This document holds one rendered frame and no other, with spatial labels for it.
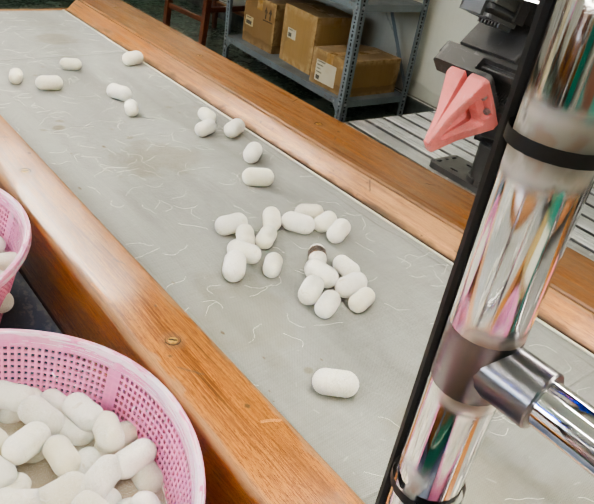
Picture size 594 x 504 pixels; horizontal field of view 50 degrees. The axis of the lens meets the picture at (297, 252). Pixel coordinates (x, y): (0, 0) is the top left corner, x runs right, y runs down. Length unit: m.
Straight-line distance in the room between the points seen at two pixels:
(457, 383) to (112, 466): 0.28
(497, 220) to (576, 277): 0.52
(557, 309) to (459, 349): 0.46
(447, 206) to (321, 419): 0.35
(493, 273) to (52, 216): 0.51
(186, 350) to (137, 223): 0.23
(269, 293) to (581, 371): 0.28
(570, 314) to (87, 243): 0.44
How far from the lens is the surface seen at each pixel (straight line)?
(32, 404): 0.48
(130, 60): 1.13
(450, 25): 3.21
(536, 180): 0.17
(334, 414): 0.48
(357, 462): 0.46
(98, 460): 0.44
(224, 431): 0.43
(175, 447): 0.43
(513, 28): 0.66
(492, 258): 0.18
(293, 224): 0.67
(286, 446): 0.42
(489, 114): 0.68
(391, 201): 0.75
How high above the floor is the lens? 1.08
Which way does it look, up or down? 32 degrees down
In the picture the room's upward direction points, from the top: 10 degrees clockwise
